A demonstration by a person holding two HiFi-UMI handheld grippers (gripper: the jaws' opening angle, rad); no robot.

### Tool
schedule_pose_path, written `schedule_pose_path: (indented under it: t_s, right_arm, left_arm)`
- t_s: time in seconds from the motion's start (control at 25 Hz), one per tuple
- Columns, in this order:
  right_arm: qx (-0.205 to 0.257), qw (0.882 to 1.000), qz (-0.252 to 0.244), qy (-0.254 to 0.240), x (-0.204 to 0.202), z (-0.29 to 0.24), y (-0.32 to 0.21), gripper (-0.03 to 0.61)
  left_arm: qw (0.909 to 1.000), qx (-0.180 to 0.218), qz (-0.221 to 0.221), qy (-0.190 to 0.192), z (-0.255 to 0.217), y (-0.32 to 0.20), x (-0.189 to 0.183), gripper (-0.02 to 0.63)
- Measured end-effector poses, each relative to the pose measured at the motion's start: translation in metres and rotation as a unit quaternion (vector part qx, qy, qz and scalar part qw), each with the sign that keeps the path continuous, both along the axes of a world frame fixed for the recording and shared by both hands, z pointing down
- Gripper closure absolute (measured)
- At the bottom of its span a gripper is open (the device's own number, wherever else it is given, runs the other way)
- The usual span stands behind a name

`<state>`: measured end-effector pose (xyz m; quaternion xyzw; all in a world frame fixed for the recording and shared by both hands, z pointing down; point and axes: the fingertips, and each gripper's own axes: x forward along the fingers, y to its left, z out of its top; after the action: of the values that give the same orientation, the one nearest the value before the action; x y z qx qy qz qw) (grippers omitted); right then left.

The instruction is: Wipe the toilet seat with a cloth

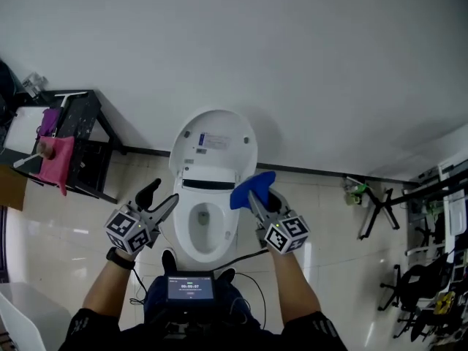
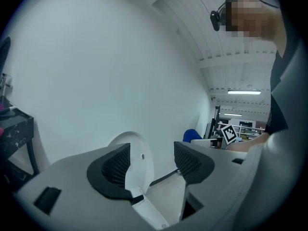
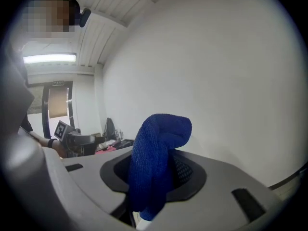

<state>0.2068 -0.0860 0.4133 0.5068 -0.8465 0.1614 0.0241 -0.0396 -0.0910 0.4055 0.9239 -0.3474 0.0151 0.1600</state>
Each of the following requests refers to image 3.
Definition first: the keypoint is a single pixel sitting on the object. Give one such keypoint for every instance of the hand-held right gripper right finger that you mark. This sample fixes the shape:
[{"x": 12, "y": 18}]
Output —
[{"x": 216, "y": 189}]

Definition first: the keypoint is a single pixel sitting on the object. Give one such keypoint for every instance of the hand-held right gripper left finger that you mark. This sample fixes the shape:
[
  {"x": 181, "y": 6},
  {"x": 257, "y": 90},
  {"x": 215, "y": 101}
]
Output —
[{"x": 91, "y": 167}]

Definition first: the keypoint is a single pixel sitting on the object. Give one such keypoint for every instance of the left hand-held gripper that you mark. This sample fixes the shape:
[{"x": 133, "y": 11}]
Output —
[{"x": 63, "y": 131}]

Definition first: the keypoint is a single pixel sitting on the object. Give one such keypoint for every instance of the blue cloth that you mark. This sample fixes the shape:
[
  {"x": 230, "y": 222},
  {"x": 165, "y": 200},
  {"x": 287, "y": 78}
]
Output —
[{"x": 149, "y": 157}]

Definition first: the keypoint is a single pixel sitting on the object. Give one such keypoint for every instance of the person's left forearm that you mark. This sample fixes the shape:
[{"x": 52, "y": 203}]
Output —
[{"x": 43, "y": 141}]

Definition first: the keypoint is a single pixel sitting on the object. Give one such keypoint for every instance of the pink cloth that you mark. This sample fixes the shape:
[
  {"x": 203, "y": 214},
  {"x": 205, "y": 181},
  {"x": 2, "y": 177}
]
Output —
[{"x": 109, "y": 149}]

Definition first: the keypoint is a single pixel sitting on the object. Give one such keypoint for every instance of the black backpack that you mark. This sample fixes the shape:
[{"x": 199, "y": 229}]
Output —
[{"x": 110, "y": 129}]

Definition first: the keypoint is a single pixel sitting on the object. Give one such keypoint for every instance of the chrome faucet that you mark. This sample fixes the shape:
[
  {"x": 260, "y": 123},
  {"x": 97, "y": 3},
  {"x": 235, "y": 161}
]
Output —
[{"x": 119, "y": 135}]

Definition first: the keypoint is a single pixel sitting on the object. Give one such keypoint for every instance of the black sink table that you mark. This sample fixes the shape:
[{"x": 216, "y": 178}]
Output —
[{"x": 125, "y": 143}]

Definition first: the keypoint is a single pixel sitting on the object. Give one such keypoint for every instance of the black wristwatch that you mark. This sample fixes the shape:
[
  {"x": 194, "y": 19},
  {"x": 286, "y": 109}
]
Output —
[{"x": 51, "y": 143}]

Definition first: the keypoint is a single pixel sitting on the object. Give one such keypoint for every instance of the black framed door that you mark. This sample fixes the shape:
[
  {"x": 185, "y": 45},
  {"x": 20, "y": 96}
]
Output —
[{"x": 45, "y": 105}]

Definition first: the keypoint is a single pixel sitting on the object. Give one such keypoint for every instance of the door sign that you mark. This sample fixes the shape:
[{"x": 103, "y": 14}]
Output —
[{"x": 58, "y": 82}]

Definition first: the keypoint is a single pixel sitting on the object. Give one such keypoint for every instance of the person's black shirt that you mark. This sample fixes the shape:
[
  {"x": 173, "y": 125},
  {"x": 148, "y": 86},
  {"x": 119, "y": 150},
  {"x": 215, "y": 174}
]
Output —
[{"x": 27, "y": 125}]

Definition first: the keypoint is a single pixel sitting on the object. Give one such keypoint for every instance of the ceiling light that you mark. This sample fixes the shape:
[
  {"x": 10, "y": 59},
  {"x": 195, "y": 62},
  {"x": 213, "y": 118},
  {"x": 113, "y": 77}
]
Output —
[{"x": 48, "y": 58}]

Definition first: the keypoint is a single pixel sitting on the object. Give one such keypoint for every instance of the person's head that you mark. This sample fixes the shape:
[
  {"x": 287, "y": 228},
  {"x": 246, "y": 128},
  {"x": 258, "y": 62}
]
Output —
[{"x": 48, "y": 16}]

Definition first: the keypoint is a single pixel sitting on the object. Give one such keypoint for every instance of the black head camera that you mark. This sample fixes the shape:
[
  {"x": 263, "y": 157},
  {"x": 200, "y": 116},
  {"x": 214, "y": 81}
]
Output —
[{"x": 84, "y": 17}]

